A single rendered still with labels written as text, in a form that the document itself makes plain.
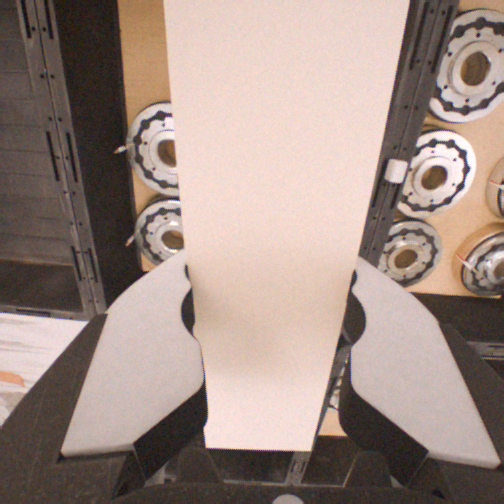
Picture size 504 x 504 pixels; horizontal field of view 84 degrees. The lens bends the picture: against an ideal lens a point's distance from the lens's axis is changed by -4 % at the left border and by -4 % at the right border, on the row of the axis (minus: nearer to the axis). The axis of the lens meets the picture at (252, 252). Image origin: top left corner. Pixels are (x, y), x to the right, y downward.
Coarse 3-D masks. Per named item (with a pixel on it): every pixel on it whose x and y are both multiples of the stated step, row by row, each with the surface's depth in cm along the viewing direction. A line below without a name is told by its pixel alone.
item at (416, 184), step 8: (424, 160) 32; (432, 160) 31; (440, 160) 31; (448, 160) 31; (416, 168) 32; (424, 168) 32; (448, 168) 32; (416, 176) 32; (448, 176) 32; (416, 184) 33; (440, 184) 33; (448, 184) 33; (416, 192) 33; (424, 192) 33; (432, 192) 33; (440, 192) 33
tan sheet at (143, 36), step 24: (120, 0) 28; (144, 0) 28; (120, 24) 29; (144, 24) 29; (144, 48) 30; (144, 72) 31; (168, 72) 31; (144, 96) 32; (168, 96) 32; (168, 144) 35; (144, 192) 38; (144, 264) 43
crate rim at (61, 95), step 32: (416, 32) 21; (64, 64) 22; (416, 64) 22; (64, 96) 23; (64, 128) 25; (64, 160) 26; (384, 160) 27; (384, 192) 27; (96, 256) 31; (96, 288) 33
